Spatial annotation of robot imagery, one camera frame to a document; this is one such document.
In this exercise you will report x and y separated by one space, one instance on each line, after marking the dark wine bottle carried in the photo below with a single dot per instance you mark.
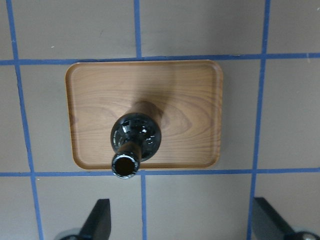
135 138

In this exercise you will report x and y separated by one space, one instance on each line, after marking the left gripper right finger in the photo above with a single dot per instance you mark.
267 223

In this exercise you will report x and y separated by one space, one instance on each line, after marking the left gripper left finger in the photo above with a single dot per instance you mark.
98 224

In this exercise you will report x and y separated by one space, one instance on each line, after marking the wooden tray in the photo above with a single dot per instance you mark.
187 92

